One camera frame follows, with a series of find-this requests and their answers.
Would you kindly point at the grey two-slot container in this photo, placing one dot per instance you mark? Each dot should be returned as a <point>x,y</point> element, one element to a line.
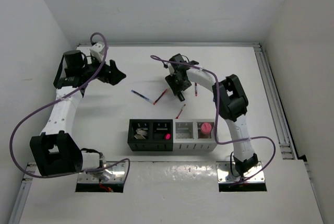
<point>186,136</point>

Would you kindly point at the pink tape roll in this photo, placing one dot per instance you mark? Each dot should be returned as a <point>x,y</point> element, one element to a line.
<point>205,130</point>

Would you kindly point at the dark red gel pen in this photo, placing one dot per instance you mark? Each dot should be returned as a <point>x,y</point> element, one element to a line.
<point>196,89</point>

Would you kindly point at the small red gel pen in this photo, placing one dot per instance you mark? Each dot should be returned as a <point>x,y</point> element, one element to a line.
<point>180,112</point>

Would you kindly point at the white staple box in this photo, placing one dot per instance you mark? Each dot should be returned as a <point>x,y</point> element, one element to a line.
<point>141,131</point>

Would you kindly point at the blue refill pen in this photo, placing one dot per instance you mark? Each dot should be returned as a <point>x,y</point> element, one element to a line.
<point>142,96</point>

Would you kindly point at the pink staple box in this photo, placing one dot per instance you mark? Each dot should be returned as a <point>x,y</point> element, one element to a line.
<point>140,137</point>

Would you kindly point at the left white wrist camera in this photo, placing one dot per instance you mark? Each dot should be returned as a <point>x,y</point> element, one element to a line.
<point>97,51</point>

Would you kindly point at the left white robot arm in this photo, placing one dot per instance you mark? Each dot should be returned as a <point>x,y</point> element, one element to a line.
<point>54,150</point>

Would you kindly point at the black two-slot container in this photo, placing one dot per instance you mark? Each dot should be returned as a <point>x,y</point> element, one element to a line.
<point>157,129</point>

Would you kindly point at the metal base plate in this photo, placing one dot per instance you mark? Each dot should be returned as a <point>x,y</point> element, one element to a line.
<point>227,174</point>
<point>113,175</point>

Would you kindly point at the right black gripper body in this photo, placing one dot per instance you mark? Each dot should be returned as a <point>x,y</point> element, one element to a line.
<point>176,84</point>

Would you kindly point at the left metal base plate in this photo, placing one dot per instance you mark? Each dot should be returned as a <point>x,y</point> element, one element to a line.
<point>113,175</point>

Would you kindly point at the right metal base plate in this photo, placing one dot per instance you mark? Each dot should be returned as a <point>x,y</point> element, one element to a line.
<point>227,174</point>

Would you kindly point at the yellow black highlighter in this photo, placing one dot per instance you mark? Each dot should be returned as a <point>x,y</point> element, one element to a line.
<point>181,98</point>

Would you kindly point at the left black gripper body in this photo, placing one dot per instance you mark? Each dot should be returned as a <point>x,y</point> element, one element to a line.
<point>103,74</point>

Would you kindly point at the red refill pen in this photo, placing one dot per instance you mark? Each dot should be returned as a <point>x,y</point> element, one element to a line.
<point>160,96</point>

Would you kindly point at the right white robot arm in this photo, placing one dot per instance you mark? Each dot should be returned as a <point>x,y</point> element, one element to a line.
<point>230,100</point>

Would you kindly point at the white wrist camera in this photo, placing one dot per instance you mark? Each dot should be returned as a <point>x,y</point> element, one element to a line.
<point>173,69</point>
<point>97,51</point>

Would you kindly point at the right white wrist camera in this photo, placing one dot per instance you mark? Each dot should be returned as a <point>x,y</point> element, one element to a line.
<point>173,69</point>

